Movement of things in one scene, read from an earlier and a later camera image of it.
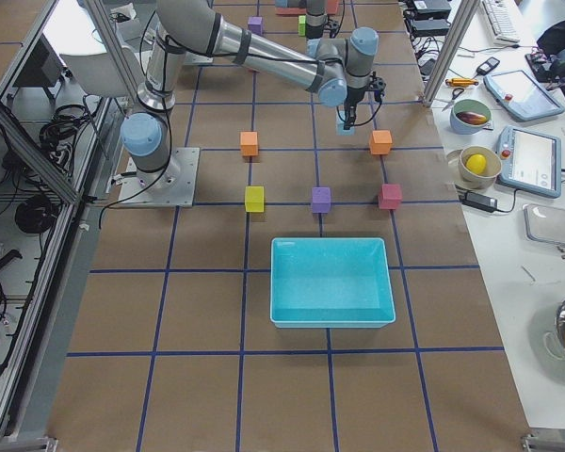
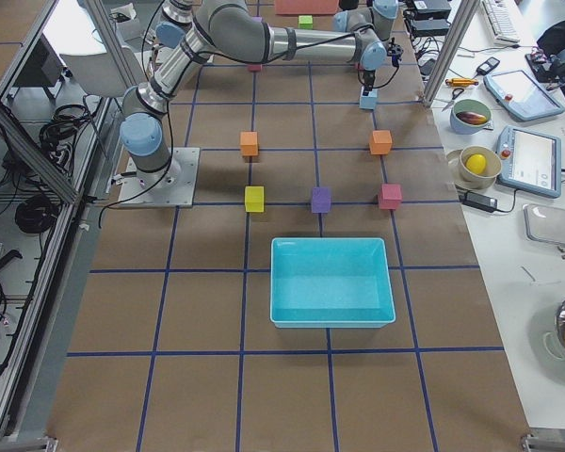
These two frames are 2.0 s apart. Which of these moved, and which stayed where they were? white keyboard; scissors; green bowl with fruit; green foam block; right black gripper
Moved: right black gripper
Stayed: scissors; green bowl with fruit; green foam block; white keyboard
